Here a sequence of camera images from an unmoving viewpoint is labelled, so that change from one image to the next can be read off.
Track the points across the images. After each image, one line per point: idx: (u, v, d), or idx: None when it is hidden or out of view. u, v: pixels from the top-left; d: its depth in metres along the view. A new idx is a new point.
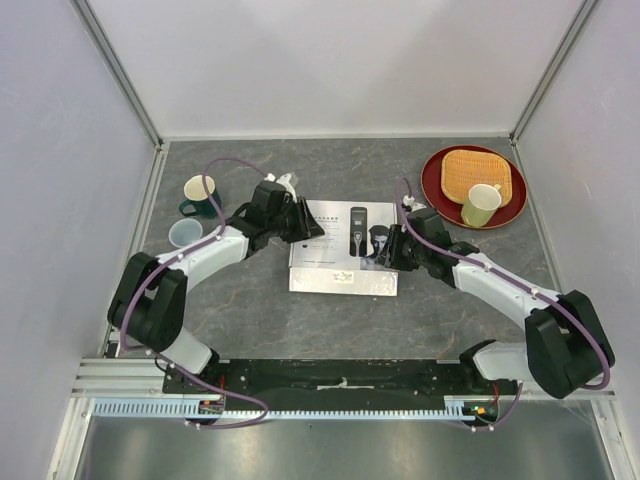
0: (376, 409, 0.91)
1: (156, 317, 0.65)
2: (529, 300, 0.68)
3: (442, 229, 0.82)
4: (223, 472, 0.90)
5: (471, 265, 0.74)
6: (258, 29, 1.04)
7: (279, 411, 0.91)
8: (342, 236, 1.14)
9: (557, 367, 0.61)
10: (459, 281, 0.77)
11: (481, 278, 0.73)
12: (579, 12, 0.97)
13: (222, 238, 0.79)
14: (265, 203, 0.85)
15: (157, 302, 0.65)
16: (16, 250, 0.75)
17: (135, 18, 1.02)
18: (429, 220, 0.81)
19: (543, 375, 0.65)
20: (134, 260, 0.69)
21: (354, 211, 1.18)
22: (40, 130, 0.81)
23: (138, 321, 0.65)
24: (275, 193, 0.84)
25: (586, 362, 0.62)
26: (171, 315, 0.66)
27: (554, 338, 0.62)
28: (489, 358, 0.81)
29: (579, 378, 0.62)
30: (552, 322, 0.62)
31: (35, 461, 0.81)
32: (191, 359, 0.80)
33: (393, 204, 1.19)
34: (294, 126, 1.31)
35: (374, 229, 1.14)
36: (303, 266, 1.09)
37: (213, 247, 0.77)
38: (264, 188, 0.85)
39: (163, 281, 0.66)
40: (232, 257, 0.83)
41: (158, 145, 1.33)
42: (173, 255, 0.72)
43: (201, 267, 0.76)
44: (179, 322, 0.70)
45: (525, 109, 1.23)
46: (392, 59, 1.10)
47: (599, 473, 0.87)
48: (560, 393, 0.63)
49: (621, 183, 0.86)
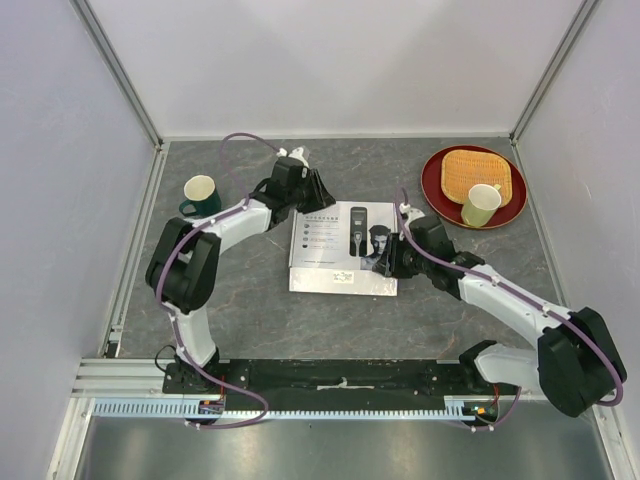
0: (376, 409, 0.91)
1: (192, 279, 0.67)
2: (541, 319, 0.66)
3: (446, 239, 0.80)
4: (223, 472, 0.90)
5: (479, 279, 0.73)
6: (258, 29, 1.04)
7: (280, 411, 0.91)
8: (343, 236, 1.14)
9: (570, 387, 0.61)
10: (467, 295, 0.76)
11: (489, 293, 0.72)
12: (579, 12, 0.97)
13: (247, 209, 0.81)
14: (285, 178, 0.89)
15: (194, 263, 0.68)
16: (16, 250, 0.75)
17: (135, 18, 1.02)
18: (433, 231, 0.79)
19: (555, 392, 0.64)
20: (170, 223, 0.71)
21: (355, 210, 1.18)
22: (40, 130, 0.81)
23: (175, 281, 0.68)
24: (294, 169, 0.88)
25: (599, 380, 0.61)
26: (206, 276, 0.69)
27: (566, 358, 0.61)
28: (491, 361, 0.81)
29: (593, 395, 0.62)
30: (564, 341, 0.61)
31: (35, 460, 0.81)
32: (199, 348, 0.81)
33: (393, 204, 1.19)
34: (293, 126, 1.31)
35: (374, 228, 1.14)
36: (304, 266, 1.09)
37: (241, 216, 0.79)
38: (284, 163, 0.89)
39: (198, 244, 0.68)
40: (256, 228, 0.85)
41: (158, 145, 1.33)
42: (206, 220, 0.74)
43: (230, 235, 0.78)
44: (212, 285, 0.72)
45: (525, 109, 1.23)
46: (392, 59, 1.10)
47: (599, 473, 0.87)
48: (574, 411, 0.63)
49: (621, 183, 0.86)
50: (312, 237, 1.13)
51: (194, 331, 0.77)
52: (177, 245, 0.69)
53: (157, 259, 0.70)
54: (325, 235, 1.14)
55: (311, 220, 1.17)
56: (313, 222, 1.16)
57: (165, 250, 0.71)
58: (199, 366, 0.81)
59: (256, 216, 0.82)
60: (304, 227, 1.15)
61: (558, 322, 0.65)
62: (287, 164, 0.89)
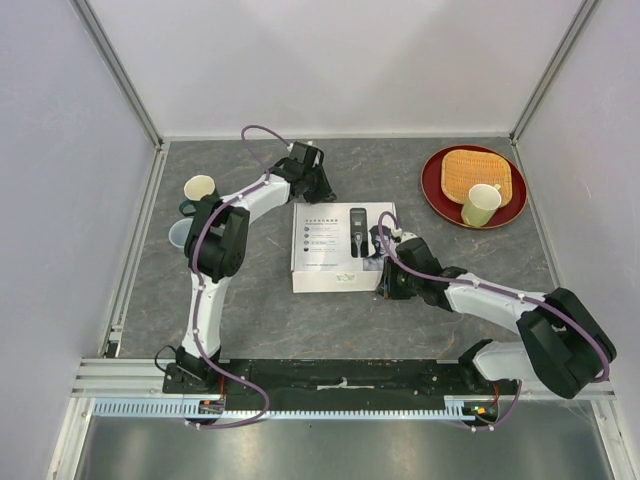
0: (376, 409, 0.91)
1: (228, 247, 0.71)
2: (518, 306, 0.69)
3: (431, 257, 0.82)
4: (223, 472, 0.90)
5: (463, 285, 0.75)
6: (258, 28, 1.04)
7: (279, 410, 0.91)
8: (345, 237, 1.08)
9: (559, 367, 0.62)
10: (456, 304, 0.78)
11: (472, 294, 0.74)
12: (579, 13, 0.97)
13: (269, 183, 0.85)
14: (302, 155, 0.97)
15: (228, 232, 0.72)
16: (15, 250, 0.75)
17: (134, 18, 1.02)
18: (418, 251, 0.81)
19: (548, 379, 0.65)
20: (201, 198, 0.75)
21: (355, 210, 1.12)
22: (40, 129, 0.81)
23: (210, 252, 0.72)
24: (311, 148, 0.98)
25: (587, 357, 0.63)
26: (240, 245, 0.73)
27: (549, 338, 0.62)
28: (489, 359, 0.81)
29: (583, 374, 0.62)
30: (544, 322, 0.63)
31: (35, 460, 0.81)
32: (209, 337, 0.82)
33: (392, 204, 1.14)
34: (293, 126, 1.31)
35: (373, 227, 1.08)
36: (309, 269, 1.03)
37: (265, 190, 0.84)
38: (302, 143, 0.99)
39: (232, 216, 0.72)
40: (278, 200, 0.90)
41: (158, 145, 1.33)
42: (234, 195, 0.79)
43: (256, 208, 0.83)
44: (244, 251, 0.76)
45: (525, 109, 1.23)
46: (393, 59, 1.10)
47: (599, 473, 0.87)
48: (569, 393, 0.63)
49: (622, 182, 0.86)
50: (314, 239, 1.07)
51: (208, 313, 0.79)
52: (211, 217, 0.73)
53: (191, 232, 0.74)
54: (326, 237, 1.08)
55: (312, 222, 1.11)
56: (315, 224, 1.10)
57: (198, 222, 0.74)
58: (205, 353, 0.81)
59: (277, 189, 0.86)
60: (305, 229, 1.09)
61: (535, 305, 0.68)
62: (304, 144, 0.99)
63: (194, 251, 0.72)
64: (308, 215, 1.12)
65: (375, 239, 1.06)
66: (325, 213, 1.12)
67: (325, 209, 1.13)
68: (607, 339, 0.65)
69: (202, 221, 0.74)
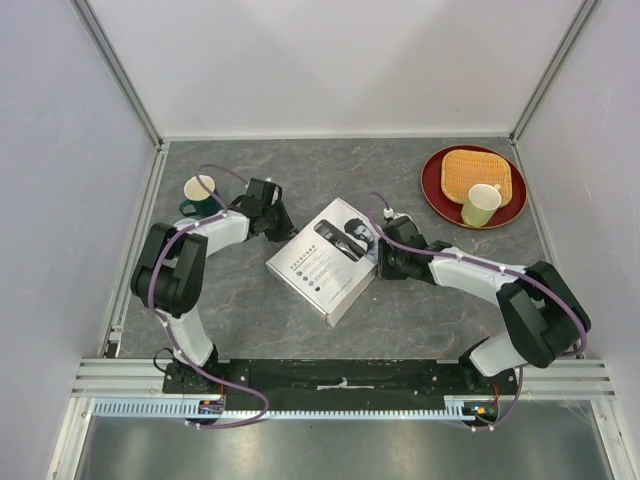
0: (376, 409, 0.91)
1: (182, 280, 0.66)
2: (500, 278, 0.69)
3: (416, 234, 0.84)
4: (223, 472, 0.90)
5: (446, 258, 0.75)
6: (258, 29, 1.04)
7: (279, 410, 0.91)
8: (332, 253, 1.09)
9: (535, 337, 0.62)
10: (440, 277, 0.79)
11: (455, 268, 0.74)
12: (579, 12, 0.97)
13: (227, 216, 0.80)
14: (260, 193, 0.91)
15: (182, 264, 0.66)
16: (16, 250, 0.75)
17: (134, 18, 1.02)
18: (402, 227, 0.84)
19: (525, 349, 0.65)
20: (154, 228, 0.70)
21: (321, 225, 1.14)
22: (40, 130, 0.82)
23: (163, 285, 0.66)
24: (269, 184, 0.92)
25: (565, 327, 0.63)
26: (195, 277, 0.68)
27: (526, 308, 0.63)
28: (484, 355, 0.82)
29: (559, 343, 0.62)
30: (522, 292, 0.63)
31: (35, 460, 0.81)
32: (196, 350, 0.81)
33: (338, 199, 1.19)
34: (293, 127, 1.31)
35: (348, 225, 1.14)
36: (336, 302, 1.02)
37: (223, 223, 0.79)
38: (259, 179, 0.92)
39: (186, 245, 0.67)
40: (236, 236, 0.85)
41: (158, 145, 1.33)
42: (189, 224, 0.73)
43: (213, 241, 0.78)
44: (201, 286, 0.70)
45: (525, 109, 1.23)
46: (392, 59, 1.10)
47: (599, 473, 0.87)
48: (545, 361, 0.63)
49: (622, 182, 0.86)
50: (314, 276, 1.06)
51: (190, 335, 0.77)
52: (164, 250, 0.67)
53: (142, 264, 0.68)
54: (319, 266, 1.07)
55: (296, 264, 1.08)
56: (299, 264, 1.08)
57: (150, 255, 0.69)
58: (198, 366, 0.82)
59: (237, 223, 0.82)
60: (299, 275, 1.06)
61: (515, 278, 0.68)
62: (261, 180, 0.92)
63: (147, 286, 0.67)
64: (288, 262, 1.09)
65: (356, 233, 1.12)
66: (298, 249, 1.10)
67: (297, 246, 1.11)
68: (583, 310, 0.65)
69: (154, 255, 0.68)
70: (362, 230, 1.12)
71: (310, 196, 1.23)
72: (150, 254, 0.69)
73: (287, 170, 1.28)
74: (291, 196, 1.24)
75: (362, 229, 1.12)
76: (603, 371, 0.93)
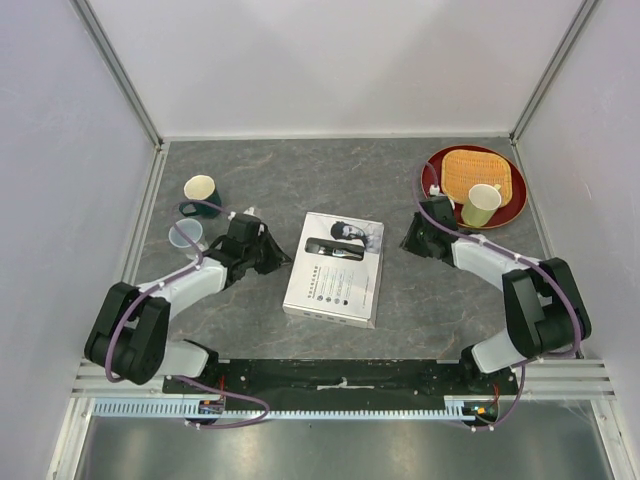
0: (376, 409, 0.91)
1: (138, 348, 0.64)
2: (511, 264, 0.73)
3: (450, 215, 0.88)
4: (223, 472, 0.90)
5: (469, 242, 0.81)
6: (259, 29, 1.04)
7: (280, 411, 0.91)
8: (337, 264, 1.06)
9: (529, 323, 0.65)
10: (458, 260, 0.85)
11: (473, 249, 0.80)
12: (579, 12, 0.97)
13: (201, 267, 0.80)
14: (241, 234, 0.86)
15: (141, 332, 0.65)
16: (15, 250, 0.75)
17: (133, 19, 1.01)
18: (439, 206, 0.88)
19: (517, 336, 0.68)
20: (113, 291, 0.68)
21: (310, 244, 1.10)
22: (40, 130, 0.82)
23: (120, 353, 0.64)
24: (251, 225, 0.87)
25: (560, 326, 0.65)
26: (154, 344, 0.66)
27: (528, 294, 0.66)
28: (484, 351, 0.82)
29: (550, 338, 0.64)
30: (528, 280, 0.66)
31: (35, 460, 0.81)
32: (188, 366, 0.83)
33: (309, 215, 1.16)
34: (293, 127, 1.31)
35: (334, 231, 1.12)
36: (369, 305, 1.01)
37: (194, 276, 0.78)
38: (241, 219, 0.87)
39: (146, 311, 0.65)
40: (213, 286, 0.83)
41: (158, 145, 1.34)
42: (154, 283, 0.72)
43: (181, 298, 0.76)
44: (162, 353, 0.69)
45: (525, 109, 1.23)
46: (392, 59, 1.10)
47: (600, 473, 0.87)
48: (531, 352, 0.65)
49: (621, 182, 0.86)
50: (335, 292, 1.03)
51: (169, 363, 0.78)
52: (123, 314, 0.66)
53: (98, 331, 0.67)
54: (332, 281, 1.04)
55: (312, 291, 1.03)
56: (313, 289, 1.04)
57: (107, 320, 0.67)
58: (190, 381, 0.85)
59: (211, 273, 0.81)
60: (321, 298, 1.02)
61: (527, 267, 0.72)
62: (244, 220, 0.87)
63: (101, 353, 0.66)
64: (301, 293, 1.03)
65: (346, 234, 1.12)
66: (304, 276, 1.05)
67: (302, 273, 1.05)
68: (586, 317, 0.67)
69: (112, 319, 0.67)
70: (349, 230, 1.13)
71: (310, 196, 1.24)
72: (108, 319, 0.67)
73: (287, 170, 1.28)
74: (291, 196, 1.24)
75: (348, 228, 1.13)
76: (603, 371, 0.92)
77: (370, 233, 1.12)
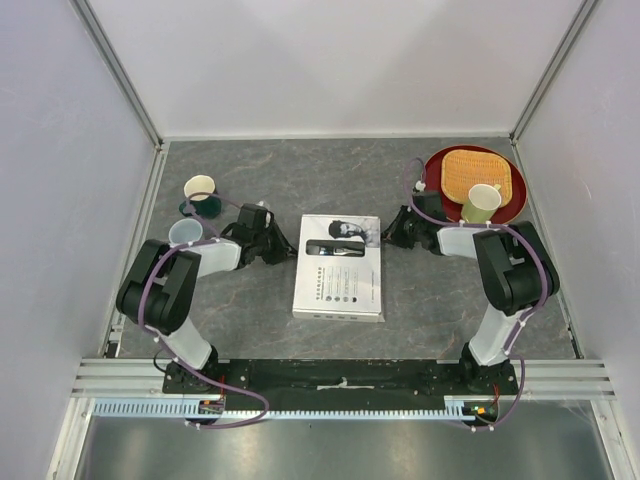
0: (376, 409, 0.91)
1: (171, 295, 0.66)
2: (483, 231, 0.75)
3: (440, 209, 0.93)
4: (223, 472, 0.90)
5: (450, 228, 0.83)
6: (259, 29, 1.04)
7: (279, 411, 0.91)
8: (340, 262, 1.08)
9: (498, 273, 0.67)
10: (445, 245, 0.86)
11: (452, 232, 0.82)
12: (579, 12, 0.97)
13: (220, 241, 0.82)
14: (251, 221, 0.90)
15: (175, 280, 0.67)
16: (15, 251, 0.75)
17: (132, 19, 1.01)
18: (430, 199, 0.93)
19: (492, 291, 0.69)
20: (147, 246, 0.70)
21: (310, 246, 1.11)
22: (40, 130, 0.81)
23: (151, 302, 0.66)
24: (260, 211, 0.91)
25: (531, 278, 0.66)
26: (184, 295, 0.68)
27: (497, 248, 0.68)
28: (479, 343, 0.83)
29: (521, 290, 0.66)
30: (496, 237, 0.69)
31: (35, 460, 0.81)
32: (193, 354, 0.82)
33: (305, 215, 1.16)
34: (293, 127, 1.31)
35: (333, 230, 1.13)
36: (378, 299, 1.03)
37: (216, 246, 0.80)
38: (250, 206, 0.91)
39: (179, 261, 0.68)
40: (227, 264, 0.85)
41: (158, 145, 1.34)
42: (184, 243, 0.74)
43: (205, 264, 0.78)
44: (188, 307, 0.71)
45: (525, 109, 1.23)
46: (393, 58, 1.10)
47: (600, 473, 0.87)
48: (504, 305, 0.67)
49: (621, 182, 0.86)
50: (343, 291, 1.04)
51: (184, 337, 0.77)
52: (156, 266, 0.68)
53: (132, 280, 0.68)
54: (338, 279, 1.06)
55: (319, 291, 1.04)
56: (320, 290, 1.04)
57: (140, 272, 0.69)
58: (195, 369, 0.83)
59: (229, 249, 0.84)
60: (330, 298, 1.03)
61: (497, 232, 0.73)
62: (252, 207, 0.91)
63: (132, 302, 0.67)
64: (310, 294, 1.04)
65: (344, 232, 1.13)
66: (310, 277, 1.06)
67: (307, 276, 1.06)
68: (555, 274, 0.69)
69: (145, 271, 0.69)
70: (347, 228, 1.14)
71: (310, 196, 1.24)
72: (141, 271, 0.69)
73: (287, 170, 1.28)
74: (291, 196, 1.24)
75: (346, 225, 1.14)
76: (603, 371, 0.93)
77: (368, 228, 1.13)
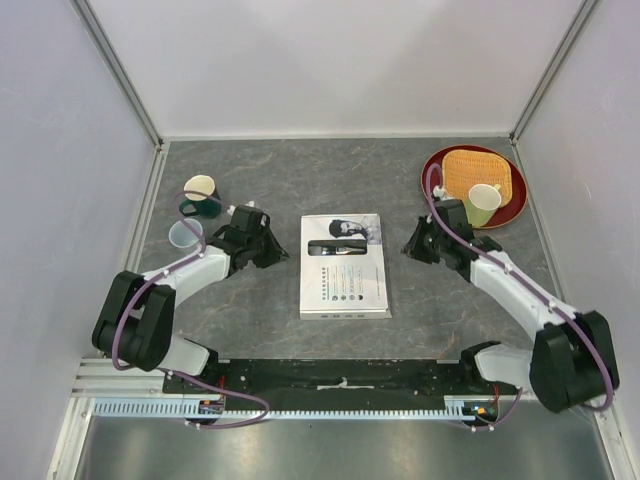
0: (376, 409, 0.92)
1: (146, 336, 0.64)
2: (544, 313, 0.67)
3: (465, 222, 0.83)
4: (223, 472, 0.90)
5: (494, 265, 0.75)
6: (259, 29, 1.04)
7: (280, 411, 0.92)
8: (342, 261, 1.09)
9: (559, 380, 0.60)
10: (476, 277, 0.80)
11: (500, 279, 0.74)
12: (580, 11, 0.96)
13: (205, 255, 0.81)
14: (244, 223, 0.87)
15: (148, 319, 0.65)
16: (16, 251, 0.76)
17: (132, 18, 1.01)
18: (454, 211, 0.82)
19: (542, 385, 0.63)
20: (118, 280, 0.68)
21: (311, 246, 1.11)
22: (40, 129, 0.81)
23: (126, 342, 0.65)
24: (254, 213, 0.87)
25: (589, 382, 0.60)
26: (160, 333, 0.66)
27: (563, 353, 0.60)
28: (491, 360, 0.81)
29: (578, 395, 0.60)
30: (563, 337, 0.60)
31: (35, 459, 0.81)
32: (190, 362, 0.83)
33: (303, 218, 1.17)
34: (293, 127, 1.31)
35: (334, 230, 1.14)
36: (383, 295, 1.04)
37: (198, 263, 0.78)
38: (243, 207, 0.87)
39: (152, 299, 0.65)
40: (217, 274, 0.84)
41: (158, 145, 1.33)
42: (159, 271, 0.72)
43: (187, 286, 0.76)
44: (168, 340, 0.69)
45: (525, 109, 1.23)
46: (393, 58, 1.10)
47: (600, 473, 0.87)
48: (557, 407, 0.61)
49: (621, 182, 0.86)
50: (348, 290, 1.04)
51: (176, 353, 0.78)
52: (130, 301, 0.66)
53: (105, 319, 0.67)
54: (342, 279, 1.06)
55: (326, 292, 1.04)
56: (326, 290, 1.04)
57: (115, 308, 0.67)
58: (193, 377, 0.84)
59: (216, 261, 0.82)
60: (336, 298, 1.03)
61: (561, 319, 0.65)
62: (247, 209, 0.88)
63: (109, 340, 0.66)
64: (316, 295, 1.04)
65: (345, 231, 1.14)
66: (315, 278, 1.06)
67: (311, 277, 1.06)
68: (617, 372, 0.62)
69: (118, 307, 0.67)
70: (347, 226, 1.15)
71: (310, 196, 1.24)
72: (115, 307, 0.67)
73: (287, 170, 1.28)
74: (291, 196, 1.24)
75: (346, 225, 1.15)
76: None
77: (369, 226, 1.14)
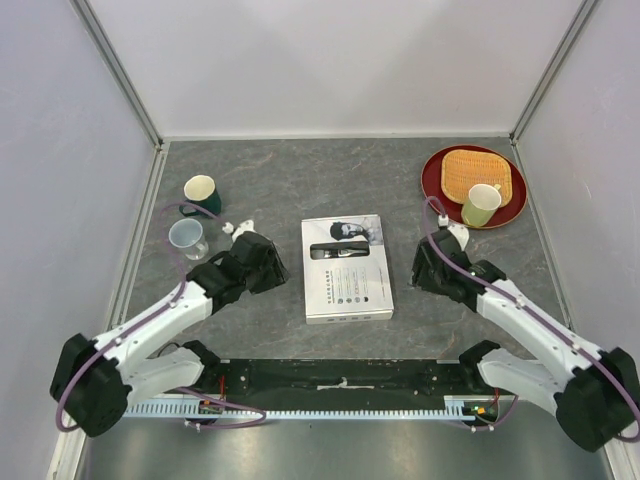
0: (376, 409, 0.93)
1: (88, 410, 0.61)
2: (570, 356, 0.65)
3: (459, 251, 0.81)
4: (223, 472, 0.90)
5: (503, 297, 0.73)
6: (260, 29, 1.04)
7: (279, 410, 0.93)
8: (345, 264, 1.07)
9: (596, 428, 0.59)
10: (483, 306, 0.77)
11: (511, 314, 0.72)
12: (579, 12, 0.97)
13: (175, 304, 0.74)
14: (244, 254, 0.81)
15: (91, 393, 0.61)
16: (16, 251, 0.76)
17: (132, 18, 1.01)
18: (444, 242, 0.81)
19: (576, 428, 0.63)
20: (68, 346, 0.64)
21: (314, 250, 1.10)
22: (40, 129, 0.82)
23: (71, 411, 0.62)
24: (257, 247, 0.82)
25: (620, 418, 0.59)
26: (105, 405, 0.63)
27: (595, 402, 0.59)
28: (498, 369, 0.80)
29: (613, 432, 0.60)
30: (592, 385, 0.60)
31: (35, 460, 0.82)
32: (177, 379, 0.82)
33: (305, 222, 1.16)
34: (294, 127, 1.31)
35: (334, 231, 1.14)
36: (389, 297, 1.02)
37: (167, 316, 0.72)
38: (249, 239, 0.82)
39: (96, 374, 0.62)
40: (196, 317, 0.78)
41: (158, 145, 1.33)
42: (112, 338, 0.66)
43: (151, 342, 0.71)
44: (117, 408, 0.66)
45: (525, 109, 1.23)
46: (393, 59, 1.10)
47: (600, 473, 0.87)
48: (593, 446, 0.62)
49: (622, 183, 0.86)
50: (353, 293, 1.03)
51: (157, 380, 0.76)
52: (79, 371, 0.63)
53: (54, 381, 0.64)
54: (346, 281, 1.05)
55: (331, 296, 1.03)
56: (332, 293, 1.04)
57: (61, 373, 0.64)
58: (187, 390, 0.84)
59: (192, 308, 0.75)
60: (342, 301, 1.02)
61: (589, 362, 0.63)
62: (251, 241, 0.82)
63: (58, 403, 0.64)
64: (321, 300, 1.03)
65: (346, 234, 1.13)
66: (318, 285, 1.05)
67: (315, 281, 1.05)
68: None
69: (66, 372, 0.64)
70: (348, 228, 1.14)
71: (309, 196, 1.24)
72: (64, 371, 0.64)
73: (287, 170, 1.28)
74: (291, 196, 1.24)
75: (347, 226, 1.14)
76: None
77: (369, 227, 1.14)
